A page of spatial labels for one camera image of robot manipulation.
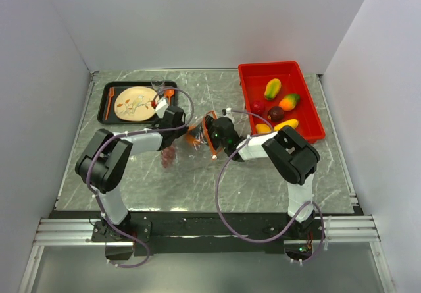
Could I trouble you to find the clear zip top bag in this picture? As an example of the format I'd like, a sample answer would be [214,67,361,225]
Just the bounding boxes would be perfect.
[182,110,222,161]

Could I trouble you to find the orange fake tangerine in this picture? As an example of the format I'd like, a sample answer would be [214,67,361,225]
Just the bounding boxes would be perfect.
[184,132,195,146]

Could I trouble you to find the purple fake grapes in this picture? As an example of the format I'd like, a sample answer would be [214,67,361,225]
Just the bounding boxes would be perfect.
[161,146,176,168]

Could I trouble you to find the orange fake fruit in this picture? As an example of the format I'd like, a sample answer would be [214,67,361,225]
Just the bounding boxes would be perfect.
[255,124,273,134]

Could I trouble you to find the red fake apple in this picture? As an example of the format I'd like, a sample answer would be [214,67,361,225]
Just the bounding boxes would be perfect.
[250,101,266,116]

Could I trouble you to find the dark purple fake plum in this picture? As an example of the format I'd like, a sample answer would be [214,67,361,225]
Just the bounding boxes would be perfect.
[266,106,285,123]

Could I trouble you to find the yellow fake lemon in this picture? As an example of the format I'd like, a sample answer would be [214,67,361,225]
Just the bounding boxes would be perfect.
[264,78,282,101]

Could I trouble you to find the green orange fake mango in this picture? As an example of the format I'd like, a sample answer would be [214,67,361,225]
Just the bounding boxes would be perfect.
[278,93,301,111]

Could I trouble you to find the yellow fake fruit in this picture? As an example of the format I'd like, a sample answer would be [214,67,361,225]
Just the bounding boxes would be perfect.
[274,119,299,132]

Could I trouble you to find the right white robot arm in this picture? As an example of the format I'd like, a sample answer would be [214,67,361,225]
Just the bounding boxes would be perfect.
[203,117,320,239]

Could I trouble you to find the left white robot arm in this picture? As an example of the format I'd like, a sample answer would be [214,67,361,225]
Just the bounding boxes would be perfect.
[75,105,188,242]

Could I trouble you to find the orange plastic spoon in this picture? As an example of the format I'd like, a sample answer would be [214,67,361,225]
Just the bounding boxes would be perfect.
[164,89,175,102]

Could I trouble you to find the clear plastic cup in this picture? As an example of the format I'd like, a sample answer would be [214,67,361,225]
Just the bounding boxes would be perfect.
[151,76,165,96]

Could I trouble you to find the beige bird plate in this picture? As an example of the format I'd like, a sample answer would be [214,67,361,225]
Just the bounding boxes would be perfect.
[114,86,157,122]

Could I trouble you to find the black serving tray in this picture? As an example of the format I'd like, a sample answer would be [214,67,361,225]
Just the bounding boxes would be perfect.
[97,81,157,125]

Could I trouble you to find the orange plastic fork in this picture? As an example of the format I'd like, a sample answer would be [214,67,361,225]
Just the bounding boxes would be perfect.
[104,87,115,120]

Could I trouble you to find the red plastic bin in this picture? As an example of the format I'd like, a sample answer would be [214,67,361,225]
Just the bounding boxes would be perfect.
[238,61,326,144]

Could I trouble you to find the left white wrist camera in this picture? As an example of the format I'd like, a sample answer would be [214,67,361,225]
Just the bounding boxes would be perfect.
[155,97,170,119]

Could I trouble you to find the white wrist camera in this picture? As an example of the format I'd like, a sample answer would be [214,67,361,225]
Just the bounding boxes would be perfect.
[155,97,170,119]
[222,107,235,122]

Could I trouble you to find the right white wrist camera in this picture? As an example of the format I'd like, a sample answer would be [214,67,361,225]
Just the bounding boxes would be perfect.
[222,107,235,122]

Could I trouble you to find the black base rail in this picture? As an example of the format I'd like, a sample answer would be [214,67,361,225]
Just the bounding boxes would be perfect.
[90,205,330,261]

